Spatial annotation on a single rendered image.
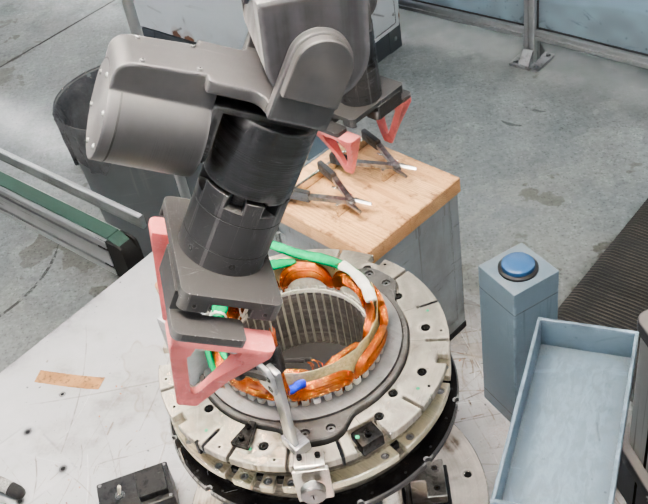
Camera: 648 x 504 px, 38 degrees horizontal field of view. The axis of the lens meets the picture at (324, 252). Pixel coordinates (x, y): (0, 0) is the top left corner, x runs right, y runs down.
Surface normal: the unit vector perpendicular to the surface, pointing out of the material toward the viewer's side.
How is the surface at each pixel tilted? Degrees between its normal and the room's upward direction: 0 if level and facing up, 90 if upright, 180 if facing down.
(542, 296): 90
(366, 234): 0
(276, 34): 90
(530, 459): 0
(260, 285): 29
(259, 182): 85
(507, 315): 90
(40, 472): 0
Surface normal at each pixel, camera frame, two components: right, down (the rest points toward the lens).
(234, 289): 0.35, -0.78
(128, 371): -0.14, -0.75
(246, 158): -0.22, 0.48
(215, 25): -0.62, 0.58
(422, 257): 0.71, 0.38
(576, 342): -0.33, 0.65
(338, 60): 0.24, 0.61
